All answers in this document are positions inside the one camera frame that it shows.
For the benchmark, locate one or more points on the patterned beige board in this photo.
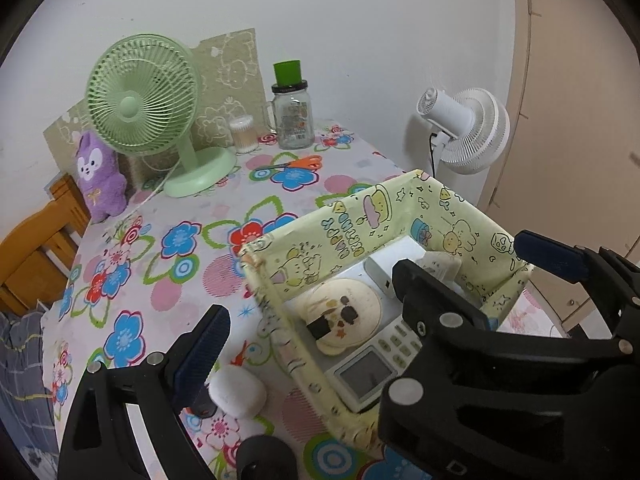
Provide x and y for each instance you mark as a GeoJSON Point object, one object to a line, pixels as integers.
{"type": "Point", "coordinates": [230, 70]}

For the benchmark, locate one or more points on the yellow cartoon print box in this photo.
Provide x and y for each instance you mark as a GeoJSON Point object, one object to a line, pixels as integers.
{"type": "Point", "coordinates": [350, 230]}

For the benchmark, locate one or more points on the small black object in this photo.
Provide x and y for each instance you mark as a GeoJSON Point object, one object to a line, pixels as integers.
{"type": "Point", "coordinates": [319, 329]}

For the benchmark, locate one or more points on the purple plush toy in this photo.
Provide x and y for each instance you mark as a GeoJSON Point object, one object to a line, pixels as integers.
{"type": "Point", "coordinates": [100, 180]}

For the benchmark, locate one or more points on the white standing fan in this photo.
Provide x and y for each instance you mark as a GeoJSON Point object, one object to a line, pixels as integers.
{"type": "Point", "coordinates": [475, 130]}

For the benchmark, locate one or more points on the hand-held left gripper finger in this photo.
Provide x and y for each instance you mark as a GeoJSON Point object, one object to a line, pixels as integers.
{"type": "Point", "coordinates": [197, 360]}

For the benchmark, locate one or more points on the glass jar with green lid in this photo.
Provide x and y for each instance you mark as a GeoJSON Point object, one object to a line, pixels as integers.
{"type": "Point", "coordinates": [292, 120]}

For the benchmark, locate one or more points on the cream round bear-eared case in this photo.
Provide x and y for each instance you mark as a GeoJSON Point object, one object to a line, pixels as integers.
{"type": "Point", "coordinates": [365, 305]}

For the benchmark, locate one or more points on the white rounded earbuds case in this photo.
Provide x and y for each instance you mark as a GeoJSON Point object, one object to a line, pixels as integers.
{"type": "Point", "coordinates": [237, 390]}

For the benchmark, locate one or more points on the wooden chair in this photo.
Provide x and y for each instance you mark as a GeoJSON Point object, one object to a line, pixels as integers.
{"type": "Point", "coordinates": [30, 250]}

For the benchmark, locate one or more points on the white charger block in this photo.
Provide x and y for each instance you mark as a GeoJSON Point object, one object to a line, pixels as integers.
{"type": "Point", "coordinates": [380, 270]}

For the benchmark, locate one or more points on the beige wooden door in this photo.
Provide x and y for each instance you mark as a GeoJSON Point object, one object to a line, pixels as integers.
{"type": "Point", "coordinates": [575, 110]}

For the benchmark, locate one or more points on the white calculator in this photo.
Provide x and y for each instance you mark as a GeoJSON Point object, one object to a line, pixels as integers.
{"type": "Point", "coordinates": [367, 372]}

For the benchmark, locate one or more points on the black round holder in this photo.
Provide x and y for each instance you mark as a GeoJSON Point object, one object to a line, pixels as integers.
{"type": "Point", "coordinates": [265, 460]}

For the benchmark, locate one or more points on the grey plaid blanket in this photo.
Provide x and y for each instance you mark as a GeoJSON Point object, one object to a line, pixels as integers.
{"type": "Point", "coordinates": [20, 385]}

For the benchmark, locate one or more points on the cotton swab container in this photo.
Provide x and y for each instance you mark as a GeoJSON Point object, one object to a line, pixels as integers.
{"type": "Point", "coordinates": [243, 135]}

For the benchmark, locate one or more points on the green desk fan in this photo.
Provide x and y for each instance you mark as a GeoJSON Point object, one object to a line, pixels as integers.
{"type": "Point", "coordinates": [132, 105]}

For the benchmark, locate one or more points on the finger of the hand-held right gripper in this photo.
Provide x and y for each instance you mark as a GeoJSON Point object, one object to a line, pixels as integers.
{"type": "Point", "coordinates": [440, 295]}
{"type": "Point", "coordinates": [550, 255]}

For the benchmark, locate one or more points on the white plug adapter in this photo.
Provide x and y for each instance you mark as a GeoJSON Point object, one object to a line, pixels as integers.
{"type": "Point", "coordinates": [445, 266]}

